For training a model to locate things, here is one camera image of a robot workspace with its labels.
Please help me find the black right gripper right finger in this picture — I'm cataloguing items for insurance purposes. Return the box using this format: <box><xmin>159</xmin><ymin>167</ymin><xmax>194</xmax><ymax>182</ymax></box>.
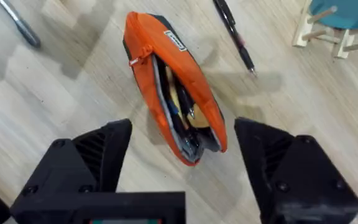
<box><xmin>234</xmin><ymin>116</ymin><xmax>358</xmax><ymax>224</ymax></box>

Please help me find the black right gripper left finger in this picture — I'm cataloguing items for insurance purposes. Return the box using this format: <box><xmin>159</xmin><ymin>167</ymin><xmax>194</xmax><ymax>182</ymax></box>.
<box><xmin>9</xmin><ymin>118</ymin><xmax>133</xmax><ymax>224</ymax></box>

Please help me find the orange zip pencil bag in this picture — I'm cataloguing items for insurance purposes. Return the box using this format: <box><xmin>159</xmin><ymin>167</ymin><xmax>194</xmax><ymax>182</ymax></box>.
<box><xmin>122</xmin><ymin>11</ymin><xmax>229</xmax><ymax>167</ymax></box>

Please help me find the wooden peg rack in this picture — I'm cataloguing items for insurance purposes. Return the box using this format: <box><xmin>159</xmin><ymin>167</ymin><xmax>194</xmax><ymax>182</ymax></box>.
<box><xmin>291</xmin><ymin>0</ymin><xmax>358</xmax><ymax>60</ymax></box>

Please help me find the grey silver pen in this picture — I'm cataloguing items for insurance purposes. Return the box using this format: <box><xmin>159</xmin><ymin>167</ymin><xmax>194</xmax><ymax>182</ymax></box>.
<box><xmin>0</xmin><ymin>0</ymin><xmax>42</xmax><ymax>49</ymax></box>

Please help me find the black pen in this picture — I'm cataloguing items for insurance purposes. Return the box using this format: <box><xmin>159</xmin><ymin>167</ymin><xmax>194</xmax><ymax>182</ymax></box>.
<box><xmin>212</xmin><ymin>0</ymin><xmax>258</xmax><ymax>77</ymax></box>

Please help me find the teal cup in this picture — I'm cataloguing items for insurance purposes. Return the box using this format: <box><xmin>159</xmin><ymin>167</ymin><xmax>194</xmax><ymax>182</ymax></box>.
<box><xmin>308</xmin><ymin>0</ymin><xmax>358</xmax><ymax>30</ymax></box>

